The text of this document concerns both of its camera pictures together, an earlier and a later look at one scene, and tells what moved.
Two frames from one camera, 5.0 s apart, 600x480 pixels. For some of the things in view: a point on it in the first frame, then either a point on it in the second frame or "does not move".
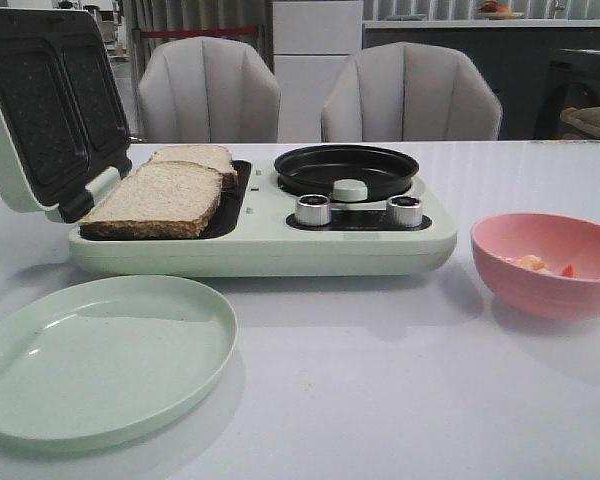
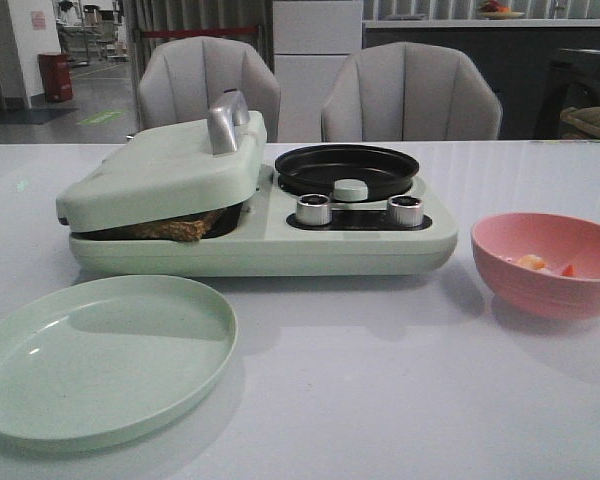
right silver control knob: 404,211 does not move
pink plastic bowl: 550,266 does not move
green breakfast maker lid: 52,122 → 170,173
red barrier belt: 186,34 does not move
